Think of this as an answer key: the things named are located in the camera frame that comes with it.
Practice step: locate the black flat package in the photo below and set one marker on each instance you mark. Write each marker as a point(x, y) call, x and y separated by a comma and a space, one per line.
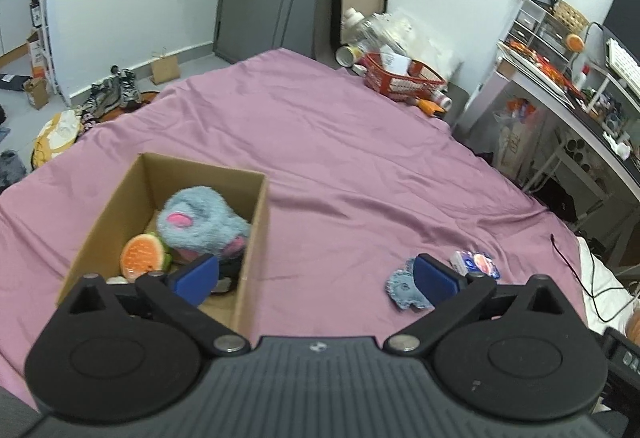
point(14, 81)

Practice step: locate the orange brown cloth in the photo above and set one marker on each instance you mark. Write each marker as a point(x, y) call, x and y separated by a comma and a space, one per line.
point(634, 325)

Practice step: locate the brown floor mat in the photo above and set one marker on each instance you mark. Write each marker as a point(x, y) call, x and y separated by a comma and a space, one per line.
point(147, 98)

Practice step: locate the open brown carton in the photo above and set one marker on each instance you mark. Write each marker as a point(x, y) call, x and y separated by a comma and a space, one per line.
point(36, 94)

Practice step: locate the purple bed sheet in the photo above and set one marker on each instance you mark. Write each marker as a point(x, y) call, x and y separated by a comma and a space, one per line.
point(350, 143)

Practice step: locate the black computer monitor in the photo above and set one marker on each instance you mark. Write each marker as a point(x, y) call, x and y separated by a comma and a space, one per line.
point(625, 13)

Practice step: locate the white bottle red cap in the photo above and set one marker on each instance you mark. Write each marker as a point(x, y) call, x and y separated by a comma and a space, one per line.
point(581, 77)

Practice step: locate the white roll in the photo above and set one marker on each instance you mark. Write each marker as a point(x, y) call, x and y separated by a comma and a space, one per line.
point(442, 99)

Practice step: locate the white tote bag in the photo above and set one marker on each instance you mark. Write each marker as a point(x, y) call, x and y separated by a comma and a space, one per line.
point(515, 138)

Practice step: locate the white storage rack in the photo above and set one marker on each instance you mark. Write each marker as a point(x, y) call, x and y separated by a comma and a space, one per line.
point(49, 43)

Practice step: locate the blue pink tissue packet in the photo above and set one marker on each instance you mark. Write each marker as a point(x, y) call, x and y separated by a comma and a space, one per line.
point(475, 263)

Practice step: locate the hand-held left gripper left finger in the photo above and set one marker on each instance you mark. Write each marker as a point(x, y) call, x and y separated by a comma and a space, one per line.
point(197, 275)

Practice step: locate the red plastic basket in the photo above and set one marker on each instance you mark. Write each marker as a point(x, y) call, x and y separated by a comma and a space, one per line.
point(400, 86)

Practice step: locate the orange white carton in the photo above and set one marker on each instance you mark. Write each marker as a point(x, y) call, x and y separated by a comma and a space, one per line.
point(36, 53)

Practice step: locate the white plastic bags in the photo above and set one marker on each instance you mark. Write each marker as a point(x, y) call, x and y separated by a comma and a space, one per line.
point(425, 46)

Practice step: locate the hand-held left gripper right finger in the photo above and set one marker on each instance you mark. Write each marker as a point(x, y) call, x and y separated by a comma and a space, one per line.
point(435, 280)

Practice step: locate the black top desk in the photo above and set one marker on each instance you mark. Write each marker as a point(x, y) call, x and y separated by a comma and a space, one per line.
point(590, 128)

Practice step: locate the yellow white bag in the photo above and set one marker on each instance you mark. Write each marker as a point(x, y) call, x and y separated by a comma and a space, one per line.
point(55, 138)

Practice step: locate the grey drawer organiser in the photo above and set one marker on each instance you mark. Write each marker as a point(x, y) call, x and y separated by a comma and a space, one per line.
point(535, 26)

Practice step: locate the white bed sheet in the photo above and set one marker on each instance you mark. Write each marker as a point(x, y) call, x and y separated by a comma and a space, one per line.
point(607, 298)

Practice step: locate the small white packet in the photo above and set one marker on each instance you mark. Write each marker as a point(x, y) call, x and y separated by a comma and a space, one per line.
point(119, 279)

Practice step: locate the dark floral cloth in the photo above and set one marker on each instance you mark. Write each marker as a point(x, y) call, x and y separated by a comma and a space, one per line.
point(90, 119)

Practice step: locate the small cardboard box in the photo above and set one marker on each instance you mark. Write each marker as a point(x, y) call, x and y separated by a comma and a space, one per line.
point(165, 68)

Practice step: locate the grey cloth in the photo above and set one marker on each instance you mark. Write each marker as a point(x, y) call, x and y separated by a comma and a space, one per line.
point(11, 171)

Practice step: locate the black plastic packet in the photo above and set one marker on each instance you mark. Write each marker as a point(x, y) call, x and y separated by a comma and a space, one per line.
point(231, 268)

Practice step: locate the fluffy blue pink plush toy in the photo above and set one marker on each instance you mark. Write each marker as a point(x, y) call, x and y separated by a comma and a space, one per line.
point(205, 223)

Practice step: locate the clear plastic bottle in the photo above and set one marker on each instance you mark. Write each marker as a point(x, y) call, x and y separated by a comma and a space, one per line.
point(357, 23)

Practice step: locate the orange tube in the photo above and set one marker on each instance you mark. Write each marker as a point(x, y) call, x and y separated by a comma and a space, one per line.
point(430, 106)

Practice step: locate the orange round lamp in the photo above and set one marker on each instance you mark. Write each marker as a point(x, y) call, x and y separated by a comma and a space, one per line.
point(575, 42)

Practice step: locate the woven basket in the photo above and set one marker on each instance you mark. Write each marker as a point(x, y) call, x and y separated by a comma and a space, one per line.
point(572, 16)

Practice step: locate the yellow white can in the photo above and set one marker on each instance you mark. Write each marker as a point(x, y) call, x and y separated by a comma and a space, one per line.
point(349, 55)

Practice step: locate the burger plush toy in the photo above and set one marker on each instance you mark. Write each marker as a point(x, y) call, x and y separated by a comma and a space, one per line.
point(142, 255)

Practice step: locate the black spray bottle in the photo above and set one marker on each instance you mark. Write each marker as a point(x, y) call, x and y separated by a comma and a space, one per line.
point(35, 11)

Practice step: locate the white keyboard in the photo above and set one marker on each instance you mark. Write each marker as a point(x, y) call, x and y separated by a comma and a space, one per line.
point(625, 66)

